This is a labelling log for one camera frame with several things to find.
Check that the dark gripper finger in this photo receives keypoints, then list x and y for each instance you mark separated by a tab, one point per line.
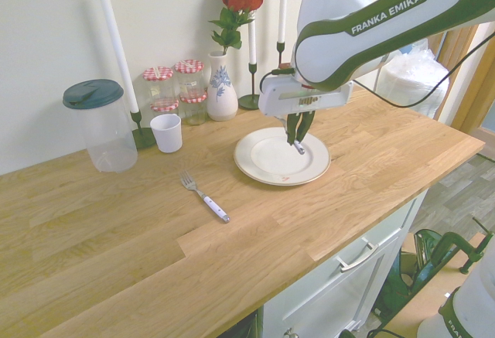
306	123
292	129

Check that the dark green bag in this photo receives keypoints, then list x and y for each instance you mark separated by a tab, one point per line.
402	287

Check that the tall white taper candle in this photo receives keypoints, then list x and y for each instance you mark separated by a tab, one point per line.
118	48
251	24
282	5

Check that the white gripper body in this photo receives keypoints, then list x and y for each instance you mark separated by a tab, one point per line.
286	98

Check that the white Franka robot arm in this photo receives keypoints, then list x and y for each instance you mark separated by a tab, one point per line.
332	48

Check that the wooden door frame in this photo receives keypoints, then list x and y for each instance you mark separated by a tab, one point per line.
462	79

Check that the white plastic cup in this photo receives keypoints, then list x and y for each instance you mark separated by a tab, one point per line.
167	133

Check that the white vase with blue flowers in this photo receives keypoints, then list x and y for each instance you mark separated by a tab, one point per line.
222	98

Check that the green metal clamp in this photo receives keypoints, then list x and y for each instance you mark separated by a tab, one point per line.
452	245

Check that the clear pitcher with teal lid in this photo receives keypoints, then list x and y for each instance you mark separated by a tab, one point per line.
106	129

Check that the dark green candle holder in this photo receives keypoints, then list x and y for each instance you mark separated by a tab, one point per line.
142	137
281	53
249	100

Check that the white cabinet with drawers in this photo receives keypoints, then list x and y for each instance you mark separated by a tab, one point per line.
348	287

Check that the glass jar red checked lid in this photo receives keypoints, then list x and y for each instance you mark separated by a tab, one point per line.
158	82
189	77
194	108
165	106

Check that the white gold-rimmed plate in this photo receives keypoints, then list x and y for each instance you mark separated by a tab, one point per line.
270	160

